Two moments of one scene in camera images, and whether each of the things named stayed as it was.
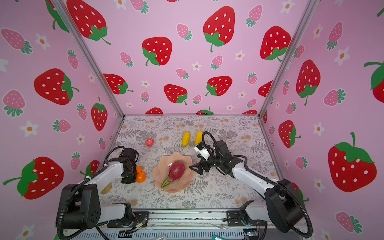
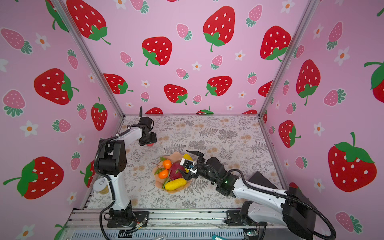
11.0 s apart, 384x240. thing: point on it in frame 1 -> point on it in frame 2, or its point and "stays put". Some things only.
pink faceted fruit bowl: [160, 172] stays put
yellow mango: [199, 137] -> [175, 183]
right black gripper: [199, 167] -> [199, 154]
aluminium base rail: [208, 224] stays put
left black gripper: [128, 180] -> [154, 139]
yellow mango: [185, 140] -> [188, 157]
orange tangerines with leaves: [140, 176] -> [165, 165]
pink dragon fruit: [176, 170] stays put
